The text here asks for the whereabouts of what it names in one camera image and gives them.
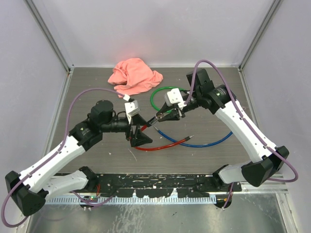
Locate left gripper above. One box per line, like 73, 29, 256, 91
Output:
101, 113, 153, 146

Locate red cable lock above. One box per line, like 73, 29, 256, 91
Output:
134, 116, 192, 152

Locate green cable lock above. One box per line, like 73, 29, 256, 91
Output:
150, 86, 187, 111

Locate blue cable lock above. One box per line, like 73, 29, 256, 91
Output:
154, 126, 233, 148

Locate red lock keys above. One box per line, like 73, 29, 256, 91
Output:
156, 113, 163, 119

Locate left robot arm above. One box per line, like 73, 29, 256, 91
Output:
5, 100, 152, 216

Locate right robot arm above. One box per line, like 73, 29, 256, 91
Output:
156, 68, 289, 191

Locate pink cloth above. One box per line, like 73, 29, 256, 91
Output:
107, 58, 163, 96

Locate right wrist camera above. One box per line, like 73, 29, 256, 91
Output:
164, 88, 186, 109

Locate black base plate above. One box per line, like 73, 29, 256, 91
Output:
76, 174, 230, 198

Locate slotted cable duct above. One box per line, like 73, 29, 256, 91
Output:
47, 195, 217, 205

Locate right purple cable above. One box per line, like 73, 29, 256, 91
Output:
183, 59, 299, 209

